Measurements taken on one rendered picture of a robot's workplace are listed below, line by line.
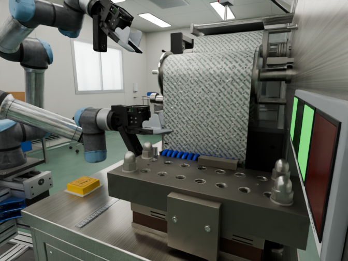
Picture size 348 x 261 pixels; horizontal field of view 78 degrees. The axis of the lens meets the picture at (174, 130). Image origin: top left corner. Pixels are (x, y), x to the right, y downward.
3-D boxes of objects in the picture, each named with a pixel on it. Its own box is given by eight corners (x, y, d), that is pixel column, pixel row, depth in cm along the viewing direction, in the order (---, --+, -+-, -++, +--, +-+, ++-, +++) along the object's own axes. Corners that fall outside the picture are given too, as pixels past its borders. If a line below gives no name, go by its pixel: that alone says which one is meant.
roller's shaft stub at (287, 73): (260, 84, 58) (261, 67, 57) (289, 84, 55) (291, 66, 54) (259, 84, 54) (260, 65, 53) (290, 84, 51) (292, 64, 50)
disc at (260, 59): (257, 102, 64) (262, 49, 60) (259, 102, 63) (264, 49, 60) (252, 106, 50) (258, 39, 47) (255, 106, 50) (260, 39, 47)
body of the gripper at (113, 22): (120, 12, 63) (95, -11, 65) (107, 38, 67) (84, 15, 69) (136, 19, 70) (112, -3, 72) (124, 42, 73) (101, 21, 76)
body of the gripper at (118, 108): (138, 107, 61) (105, 105, 66) (139, 136, 63) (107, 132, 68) (151, 105, 68) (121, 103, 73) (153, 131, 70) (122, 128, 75)
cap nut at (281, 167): (271, 174, 48) (273, 155, 47) (289, 177, 46) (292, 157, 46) (271, 180, 45) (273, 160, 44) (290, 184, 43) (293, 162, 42)
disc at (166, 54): (178, 99, 74) (178, 54, 71) (179, 99, 74) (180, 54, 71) (157, 102, 61) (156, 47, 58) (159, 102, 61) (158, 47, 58)
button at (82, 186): (84, 182, 73) (84, 175, 73) (100, 186, 70) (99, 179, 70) (67, 191, 67) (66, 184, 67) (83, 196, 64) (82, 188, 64)
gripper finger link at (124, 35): (135, 35, 61) (118, 17, 64) (125, 53, 64) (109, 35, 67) (142, 38, 64) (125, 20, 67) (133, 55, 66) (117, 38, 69)
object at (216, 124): (164, 153, 65) (163, 91, 61) (245, 165, 56) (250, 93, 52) (163, 154, 65) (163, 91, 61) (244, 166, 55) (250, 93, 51)
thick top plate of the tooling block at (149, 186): (145, 171, 64) (144, 152, 63) (297, 201, 48) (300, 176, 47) (108, 196, 50) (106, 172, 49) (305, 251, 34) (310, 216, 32)
